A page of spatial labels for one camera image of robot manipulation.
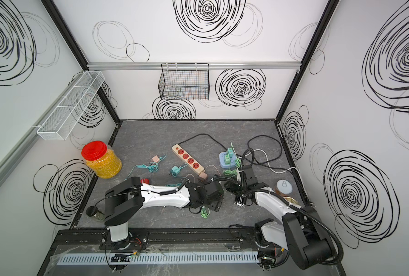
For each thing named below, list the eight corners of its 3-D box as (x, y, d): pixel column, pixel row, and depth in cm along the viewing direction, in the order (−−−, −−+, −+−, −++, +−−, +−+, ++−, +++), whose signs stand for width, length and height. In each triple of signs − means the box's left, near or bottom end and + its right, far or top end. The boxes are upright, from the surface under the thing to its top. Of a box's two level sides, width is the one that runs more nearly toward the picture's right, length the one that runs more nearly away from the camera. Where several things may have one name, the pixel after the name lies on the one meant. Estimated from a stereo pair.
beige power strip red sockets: (170, 149, 106) (169, 147, 104) (176, 144, 108) (176, 142, 107) (198, 175, 95) (198, 173, 93) (205, 169, 97) (205, 167, 95)
